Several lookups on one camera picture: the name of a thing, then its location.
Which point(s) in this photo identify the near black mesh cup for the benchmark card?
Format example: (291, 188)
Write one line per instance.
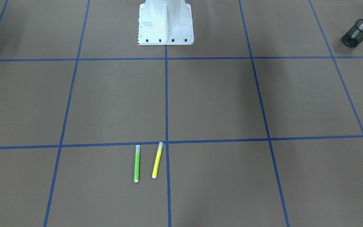
(353, 43)

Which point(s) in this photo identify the yellow highlighter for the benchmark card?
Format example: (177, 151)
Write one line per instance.
(157, 160)

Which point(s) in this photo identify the green highlighter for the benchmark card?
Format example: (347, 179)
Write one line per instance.
(137, 164)

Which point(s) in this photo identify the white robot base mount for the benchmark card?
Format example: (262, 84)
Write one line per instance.
(165, 22)

